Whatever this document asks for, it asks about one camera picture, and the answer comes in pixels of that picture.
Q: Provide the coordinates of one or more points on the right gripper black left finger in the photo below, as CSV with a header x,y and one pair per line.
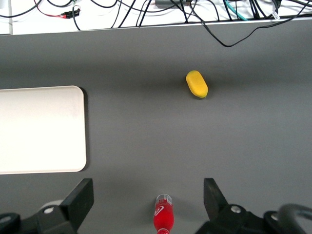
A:
x,y
78,200

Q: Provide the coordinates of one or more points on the yellow toy mango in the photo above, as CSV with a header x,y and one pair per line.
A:
x,y
197,84

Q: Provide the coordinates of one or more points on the small red coke bottle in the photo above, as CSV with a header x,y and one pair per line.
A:
x,y
163,217

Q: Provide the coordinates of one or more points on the cream rectangular plastic tray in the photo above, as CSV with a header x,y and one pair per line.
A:
x,y
41,129

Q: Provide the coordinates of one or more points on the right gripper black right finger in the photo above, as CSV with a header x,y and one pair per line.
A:
x,y
214,200

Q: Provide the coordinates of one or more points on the grey metal device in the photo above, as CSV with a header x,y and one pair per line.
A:
x,y
165,3

